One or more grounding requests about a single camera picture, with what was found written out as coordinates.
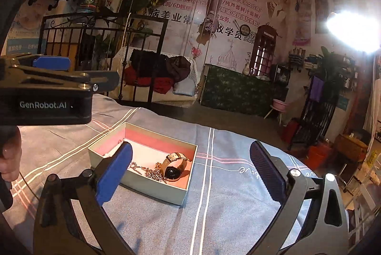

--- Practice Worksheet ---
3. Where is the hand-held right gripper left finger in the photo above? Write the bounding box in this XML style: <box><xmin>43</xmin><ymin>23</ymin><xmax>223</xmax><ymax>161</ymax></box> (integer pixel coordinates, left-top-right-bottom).
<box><xmin>33</xmin><ymin>142</ymin><xmax>134</xmax><ymax>255</ymax></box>

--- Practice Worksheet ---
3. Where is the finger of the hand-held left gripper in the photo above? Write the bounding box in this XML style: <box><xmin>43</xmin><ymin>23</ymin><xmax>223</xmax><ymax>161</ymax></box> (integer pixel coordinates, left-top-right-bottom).
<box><xmin>0</xmin><ymin>67</ymin><xmax>120</xmax><ymax>95</ymax></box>
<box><xmin>0</xmin><ymin>54</ymin><xmax>71</xmax><ymax>73</ymax></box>

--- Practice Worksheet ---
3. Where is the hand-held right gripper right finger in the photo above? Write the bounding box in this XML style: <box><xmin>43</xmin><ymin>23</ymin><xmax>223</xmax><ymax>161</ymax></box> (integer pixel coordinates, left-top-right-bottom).
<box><xmin>239</xmin><ymin>140</ymin><xmax>351</xmax><ymax>255</ymax></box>

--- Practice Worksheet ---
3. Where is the gold chain necklace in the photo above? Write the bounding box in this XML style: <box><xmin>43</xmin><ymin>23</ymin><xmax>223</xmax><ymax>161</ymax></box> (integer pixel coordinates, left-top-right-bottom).
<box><xmin>128</xmin><ymin>160</ymin><xmax>168</xmax><ymax>183</ymax></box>

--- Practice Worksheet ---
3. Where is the pale green jewelry box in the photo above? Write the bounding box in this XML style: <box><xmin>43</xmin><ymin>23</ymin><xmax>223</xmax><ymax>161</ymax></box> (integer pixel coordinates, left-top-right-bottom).
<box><xmin>88</xmin><ymin>122</ymin><xmax>199</xmax><ymax>207</ymax></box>

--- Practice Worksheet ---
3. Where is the person's left hand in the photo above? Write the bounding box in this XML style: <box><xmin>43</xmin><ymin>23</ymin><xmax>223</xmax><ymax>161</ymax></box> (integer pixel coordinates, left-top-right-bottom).
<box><xmin>0</xmin><ymin>126</ymin><xmax>23</xmax><ymax>182</ymax></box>

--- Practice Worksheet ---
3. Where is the striped grey bed sheet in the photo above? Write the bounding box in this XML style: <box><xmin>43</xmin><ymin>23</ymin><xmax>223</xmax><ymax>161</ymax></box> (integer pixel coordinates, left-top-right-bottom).
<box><xmin>0</xmin><ymin>93</ymin><xmax>316</xmax><ymax>255</ymax></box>

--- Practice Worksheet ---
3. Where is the red bin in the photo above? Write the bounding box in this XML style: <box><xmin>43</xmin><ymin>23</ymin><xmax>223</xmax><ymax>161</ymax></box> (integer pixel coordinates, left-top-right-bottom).
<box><xmin>281</xmin><ymin>118</ymin><xmax>298</xmax><ymax>143</ymax></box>

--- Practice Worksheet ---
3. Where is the black clothing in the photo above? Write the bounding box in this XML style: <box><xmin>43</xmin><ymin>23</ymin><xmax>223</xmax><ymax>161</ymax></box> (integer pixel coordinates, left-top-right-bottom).
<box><xmin>130</xmin><ymin>49</ymin><xmax>168</xmax><ymax>77</ymax></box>

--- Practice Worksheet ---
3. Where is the orange bucket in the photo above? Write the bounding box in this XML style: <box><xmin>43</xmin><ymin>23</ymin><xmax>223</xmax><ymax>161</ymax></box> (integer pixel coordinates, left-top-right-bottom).
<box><xmin>306</xmin><ymin>145</ymin><xmax>333</xmax><ymax>172</ymax></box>

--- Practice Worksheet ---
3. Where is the black face wrist watch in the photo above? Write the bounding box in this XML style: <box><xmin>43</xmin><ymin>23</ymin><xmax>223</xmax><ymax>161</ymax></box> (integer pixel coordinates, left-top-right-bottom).
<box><xmin>155</xmin><ymin>151</ymin><xmax>195</xmax><ymax>182</ymax></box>

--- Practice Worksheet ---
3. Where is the red cloth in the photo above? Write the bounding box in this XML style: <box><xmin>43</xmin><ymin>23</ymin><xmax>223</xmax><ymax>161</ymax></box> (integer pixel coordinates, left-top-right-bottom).
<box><xmin>123</xmin><ymin>66</ymin><xmax>175</xmax><ymax>95</ymax></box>

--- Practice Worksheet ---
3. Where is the black metal rack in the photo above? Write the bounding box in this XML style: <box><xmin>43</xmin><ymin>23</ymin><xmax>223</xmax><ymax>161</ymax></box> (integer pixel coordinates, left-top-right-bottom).
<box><xmin>290</xmin><ymin>76</ymin><xmax>337</xmax><ymax>152</ymax></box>

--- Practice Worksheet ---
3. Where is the pink stool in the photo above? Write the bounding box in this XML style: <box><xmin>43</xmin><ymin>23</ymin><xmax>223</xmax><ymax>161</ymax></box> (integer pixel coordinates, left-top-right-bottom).
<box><xmin>263</xmin><ymin>99</ymin><xmax>288</xmax><ymax>126</ymax></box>

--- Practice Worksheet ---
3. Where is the dark brown jacket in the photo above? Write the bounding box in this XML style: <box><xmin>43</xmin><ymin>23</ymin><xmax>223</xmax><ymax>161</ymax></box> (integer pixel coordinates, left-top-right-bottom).
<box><xmin>165</xmin><ymin>55</ymin><xmax>192</xmax><ymax>84</ymax></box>

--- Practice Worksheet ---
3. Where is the light blue pillow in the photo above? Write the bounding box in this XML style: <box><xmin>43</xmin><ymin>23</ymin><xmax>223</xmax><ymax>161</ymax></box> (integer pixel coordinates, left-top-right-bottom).
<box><xmin>173</xmin><ymin>82</ymin><xmax>195</xmax><ymax>96</ymax></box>

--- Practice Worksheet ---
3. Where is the wooden side table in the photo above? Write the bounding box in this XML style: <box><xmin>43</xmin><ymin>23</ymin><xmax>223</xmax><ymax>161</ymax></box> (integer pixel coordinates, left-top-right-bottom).
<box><xmin>333</xmin><ymin>133</ymin><xmax>370</xmax><ymax>166</ymax></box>

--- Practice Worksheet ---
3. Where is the green patterned counter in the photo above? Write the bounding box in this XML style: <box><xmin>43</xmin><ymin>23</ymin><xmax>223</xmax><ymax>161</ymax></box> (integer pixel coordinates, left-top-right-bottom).
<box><xmin>201</xmin><ymin>64</ymin><xmax>289</xmax><ymax>117</ymax></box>

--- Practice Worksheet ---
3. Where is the purple cloth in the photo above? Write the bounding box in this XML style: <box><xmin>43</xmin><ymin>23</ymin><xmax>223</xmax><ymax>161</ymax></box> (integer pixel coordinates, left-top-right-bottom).
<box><xmin>310</xmin><ymin>76</ymin><xmax>325</xmax><ymax>102</ymax></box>

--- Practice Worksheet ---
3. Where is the black countertop appliance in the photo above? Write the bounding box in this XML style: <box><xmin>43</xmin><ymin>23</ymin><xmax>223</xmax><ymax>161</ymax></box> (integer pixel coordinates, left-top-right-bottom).
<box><xmin>272</xmin><ymin>64</ymin><xmax>291</xmax><ymax>86</ymax></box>

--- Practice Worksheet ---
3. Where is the red phone booth cabinet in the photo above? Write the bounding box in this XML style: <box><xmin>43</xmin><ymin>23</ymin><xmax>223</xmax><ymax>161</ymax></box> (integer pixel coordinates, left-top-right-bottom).
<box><xmin>254</xmin><ymin>24</ymin><xmax>279</xmax><ymax>78</ymax></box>

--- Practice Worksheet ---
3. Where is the bright lamp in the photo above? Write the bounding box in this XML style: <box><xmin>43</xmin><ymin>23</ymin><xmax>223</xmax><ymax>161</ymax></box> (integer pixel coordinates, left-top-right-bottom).
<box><xmin>326</xmin><ymin>11</ymin><xmax>381</xmax><ymax>53</ymax></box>

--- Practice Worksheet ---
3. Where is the black iron bed frame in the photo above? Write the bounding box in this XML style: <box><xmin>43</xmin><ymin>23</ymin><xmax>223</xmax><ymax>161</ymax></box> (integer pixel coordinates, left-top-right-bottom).
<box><xmin>39</xmin><ymin>12</ymin><xmax>169</xmax><ymax>104</ymax></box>

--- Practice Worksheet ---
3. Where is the large wall poster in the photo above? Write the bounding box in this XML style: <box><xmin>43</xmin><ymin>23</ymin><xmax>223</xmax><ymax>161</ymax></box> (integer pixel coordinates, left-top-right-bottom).
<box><xmin>143</xmin><ymin>0</ymin><xmax>291</xmax><ymax>71</ymax></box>

